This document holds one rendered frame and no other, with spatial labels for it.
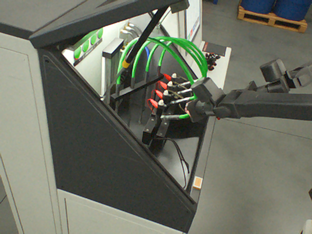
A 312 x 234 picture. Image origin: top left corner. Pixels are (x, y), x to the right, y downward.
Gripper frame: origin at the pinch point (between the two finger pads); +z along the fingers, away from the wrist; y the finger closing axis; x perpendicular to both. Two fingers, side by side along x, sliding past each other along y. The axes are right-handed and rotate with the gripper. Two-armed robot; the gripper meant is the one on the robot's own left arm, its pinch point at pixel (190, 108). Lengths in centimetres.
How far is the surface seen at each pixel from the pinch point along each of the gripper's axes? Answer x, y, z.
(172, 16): -38, -24, 30
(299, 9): -17, -411, 295
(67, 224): 34, 59, 52
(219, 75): 0, -54, 56
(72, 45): -34.3, 30.9, -4.9
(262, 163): 96, -103, 117
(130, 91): -13.6, 8.7, 32.3
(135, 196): 22.9, 29.8, 10.6
